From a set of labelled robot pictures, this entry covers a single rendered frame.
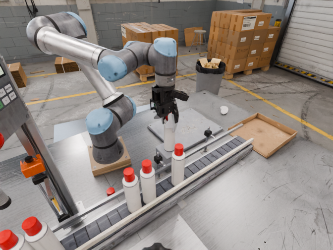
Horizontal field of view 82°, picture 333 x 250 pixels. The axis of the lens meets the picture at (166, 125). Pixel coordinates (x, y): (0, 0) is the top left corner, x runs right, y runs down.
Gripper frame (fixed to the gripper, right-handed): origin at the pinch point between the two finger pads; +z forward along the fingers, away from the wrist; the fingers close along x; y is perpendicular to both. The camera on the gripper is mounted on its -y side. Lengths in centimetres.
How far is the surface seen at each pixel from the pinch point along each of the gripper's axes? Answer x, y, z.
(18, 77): -377, 64, 86
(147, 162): 15.3, 20.2, -2.7
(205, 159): 13.1, -11.8, 17.7
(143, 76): -262, -132, 94
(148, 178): 17.6, 21.7, 1.9
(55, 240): 16, 52, 8
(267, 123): 11, -71, 22
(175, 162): 16.2, 9.4, 3.4
